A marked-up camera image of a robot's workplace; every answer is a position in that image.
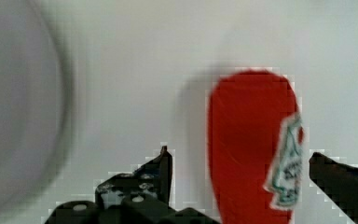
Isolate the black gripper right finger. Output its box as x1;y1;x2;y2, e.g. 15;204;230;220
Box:
309;152;358;224

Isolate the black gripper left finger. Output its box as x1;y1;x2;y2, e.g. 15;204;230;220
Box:
45;146;220;224

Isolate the red plush ketchup bottle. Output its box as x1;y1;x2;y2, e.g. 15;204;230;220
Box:
208;70;304;224

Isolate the lilac oval plate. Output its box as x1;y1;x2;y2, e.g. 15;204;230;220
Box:
0;0;65;211

